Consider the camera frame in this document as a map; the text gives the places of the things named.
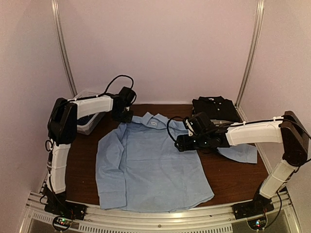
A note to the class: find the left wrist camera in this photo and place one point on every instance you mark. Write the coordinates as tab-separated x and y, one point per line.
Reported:
128	96

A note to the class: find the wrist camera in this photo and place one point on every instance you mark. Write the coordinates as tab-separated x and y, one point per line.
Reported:
198	123
128	96

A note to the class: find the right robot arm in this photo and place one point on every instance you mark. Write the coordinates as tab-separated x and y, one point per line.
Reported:
286	130

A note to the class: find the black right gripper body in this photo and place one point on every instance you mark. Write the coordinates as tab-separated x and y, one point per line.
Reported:
200	143

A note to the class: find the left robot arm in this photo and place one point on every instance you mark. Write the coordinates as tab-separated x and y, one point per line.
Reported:
62	131

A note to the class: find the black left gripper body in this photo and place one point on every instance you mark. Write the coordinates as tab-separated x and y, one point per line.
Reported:
122	117

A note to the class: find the left aluminium frame post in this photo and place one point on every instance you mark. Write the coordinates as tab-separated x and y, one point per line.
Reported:
62	46

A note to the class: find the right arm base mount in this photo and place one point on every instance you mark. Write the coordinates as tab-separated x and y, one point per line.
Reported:
254	212

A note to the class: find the right aluminium frame post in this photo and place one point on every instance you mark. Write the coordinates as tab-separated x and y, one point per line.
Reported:
252	51

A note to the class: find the black folded polo shirt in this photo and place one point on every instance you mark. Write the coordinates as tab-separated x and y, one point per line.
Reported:
216	108

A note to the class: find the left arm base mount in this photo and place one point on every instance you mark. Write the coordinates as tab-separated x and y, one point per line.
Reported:
63	219

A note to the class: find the dark blue folded shirt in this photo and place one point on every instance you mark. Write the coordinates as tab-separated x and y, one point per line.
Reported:
86	121

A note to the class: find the light blue long sleeve shirt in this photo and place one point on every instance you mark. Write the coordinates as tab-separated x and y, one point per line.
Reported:
139	169

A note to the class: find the white plastic mesh basket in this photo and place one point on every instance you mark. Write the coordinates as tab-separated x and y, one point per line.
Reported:
87	130

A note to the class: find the front aluminium rail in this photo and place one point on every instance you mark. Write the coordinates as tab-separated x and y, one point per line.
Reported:
211	219

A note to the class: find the grey patterned folded shirt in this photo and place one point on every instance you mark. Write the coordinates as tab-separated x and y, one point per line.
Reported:
221	122

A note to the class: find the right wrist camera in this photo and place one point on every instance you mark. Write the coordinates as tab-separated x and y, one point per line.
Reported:
198	123

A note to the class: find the aluminium frame post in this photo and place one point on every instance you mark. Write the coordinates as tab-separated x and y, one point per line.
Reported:
252	51
62	46

